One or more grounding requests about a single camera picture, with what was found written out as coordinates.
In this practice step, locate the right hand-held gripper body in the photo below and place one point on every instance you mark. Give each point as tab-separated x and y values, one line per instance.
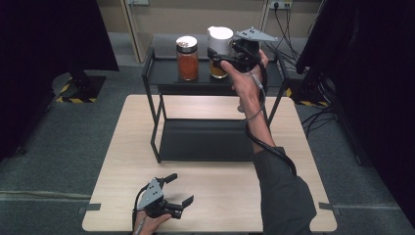
248	52

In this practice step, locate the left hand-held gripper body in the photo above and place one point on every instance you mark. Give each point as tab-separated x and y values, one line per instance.
151	196

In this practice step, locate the white lid seasoning jar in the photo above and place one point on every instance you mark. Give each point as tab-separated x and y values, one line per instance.
220	39

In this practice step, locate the silver lid spice jar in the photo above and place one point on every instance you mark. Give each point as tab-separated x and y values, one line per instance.
187	62

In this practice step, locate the black metal two-tier rack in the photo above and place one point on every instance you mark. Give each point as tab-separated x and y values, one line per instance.
205	140

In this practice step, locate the person's left hand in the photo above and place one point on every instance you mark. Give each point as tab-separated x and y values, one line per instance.
145	226

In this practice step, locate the person's right hand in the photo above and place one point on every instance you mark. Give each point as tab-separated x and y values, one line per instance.
248	86

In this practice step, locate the black stand base striped tape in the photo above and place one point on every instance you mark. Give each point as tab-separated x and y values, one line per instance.
86	89
308	94

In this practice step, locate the black curtain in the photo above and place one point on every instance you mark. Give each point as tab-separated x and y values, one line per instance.
39	49
375	81

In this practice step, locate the white wall power outlet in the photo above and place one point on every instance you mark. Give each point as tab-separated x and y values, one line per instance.
280	4

